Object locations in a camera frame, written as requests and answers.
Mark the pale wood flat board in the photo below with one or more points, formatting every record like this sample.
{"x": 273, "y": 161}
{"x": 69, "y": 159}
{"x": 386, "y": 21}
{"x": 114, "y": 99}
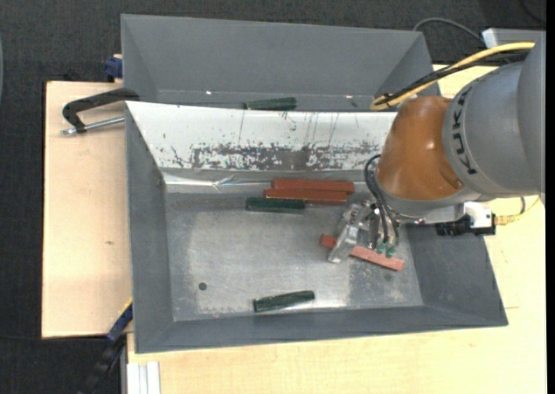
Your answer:
{"x": 86, "y": 218}

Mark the dark green flat block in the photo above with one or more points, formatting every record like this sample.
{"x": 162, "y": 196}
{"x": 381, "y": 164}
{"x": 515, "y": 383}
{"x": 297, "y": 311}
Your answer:
{"x": 275, "y": 205}
{"x": 284, "y": 300}
{"x": 271, "y": 103}

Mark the black cylinder on white bracket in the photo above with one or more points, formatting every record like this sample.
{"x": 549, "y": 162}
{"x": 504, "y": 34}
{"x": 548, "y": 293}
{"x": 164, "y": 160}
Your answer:
{"x": 470, "y": 221}

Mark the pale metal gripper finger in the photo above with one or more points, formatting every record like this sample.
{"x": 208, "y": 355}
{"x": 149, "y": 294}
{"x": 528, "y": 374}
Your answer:
{"x": 347, "y": 242}

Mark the red-brown flat block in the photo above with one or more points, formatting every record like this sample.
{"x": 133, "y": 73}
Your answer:
{"x": 303, "y": 196}
{"x": 312, "y": 185}
{"x": 377, "y": 258}

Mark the grey metal bin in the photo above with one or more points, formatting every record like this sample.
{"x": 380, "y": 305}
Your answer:
{"x": 260, "y": 253}

